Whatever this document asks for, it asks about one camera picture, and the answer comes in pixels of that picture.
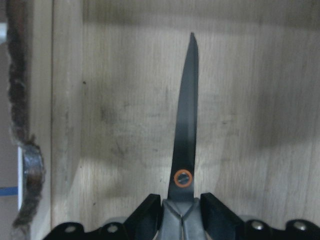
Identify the wooden drawer with white handle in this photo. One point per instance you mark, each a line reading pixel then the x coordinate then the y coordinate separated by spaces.
pixel 93 86

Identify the grey orange scissors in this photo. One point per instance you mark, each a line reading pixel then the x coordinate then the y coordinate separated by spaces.
pixel 182 217

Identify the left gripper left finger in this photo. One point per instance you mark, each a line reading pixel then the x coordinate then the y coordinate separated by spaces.
pixel 142 224

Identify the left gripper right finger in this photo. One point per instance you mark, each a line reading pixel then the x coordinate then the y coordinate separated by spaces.
pixel 220 223

